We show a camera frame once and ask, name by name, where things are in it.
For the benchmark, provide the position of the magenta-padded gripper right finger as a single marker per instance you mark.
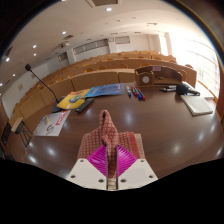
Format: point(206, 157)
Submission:
point(138, 173)

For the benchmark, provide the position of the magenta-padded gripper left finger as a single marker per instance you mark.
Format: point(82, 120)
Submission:
point(85, 173)

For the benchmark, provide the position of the red white checked towel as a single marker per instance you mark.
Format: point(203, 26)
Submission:
point(108, 133)

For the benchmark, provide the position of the white printed poster sheet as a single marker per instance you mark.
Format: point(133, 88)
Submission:
point(53, 123)

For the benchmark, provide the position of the black remote control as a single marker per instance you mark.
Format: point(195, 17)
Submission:
point(84, 105)

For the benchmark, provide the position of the black gooseneck desk microphone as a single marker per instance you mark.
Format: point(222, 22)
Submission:
point(58, 106)

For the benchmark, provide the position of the yellow booklet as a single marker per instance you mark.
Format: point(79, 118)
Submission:
point(74, 99)

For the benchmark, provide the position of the blue marker pen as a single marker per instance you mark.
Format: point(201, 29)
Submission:
point(128, 91)
point(139, 95)

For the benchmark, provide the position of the red marker pen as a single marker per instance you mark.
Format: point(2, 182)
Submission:
point(134, 91)
point(142, 94)

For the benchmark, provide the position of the white notepad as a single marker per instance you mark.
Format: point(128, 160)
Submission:
point(197, 105)

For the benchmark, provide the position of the black handheld device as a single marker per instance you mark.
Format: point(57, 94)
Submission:
point(182, 89)

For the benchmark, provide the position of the rows of wooden lecture seats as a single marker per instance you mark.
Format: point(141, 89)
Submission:
point(96, 78)

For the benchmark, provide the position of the brown cardboard desk organizer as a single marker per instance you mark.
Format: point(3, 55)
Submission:
point(146, 77)

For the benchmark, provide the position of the ceiling projector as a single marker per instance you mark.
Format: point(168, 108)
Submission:
point(65, 44)

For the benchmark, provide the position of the recessed ceiling lights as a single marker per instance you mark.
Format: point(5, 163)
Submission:
point(108, 9)

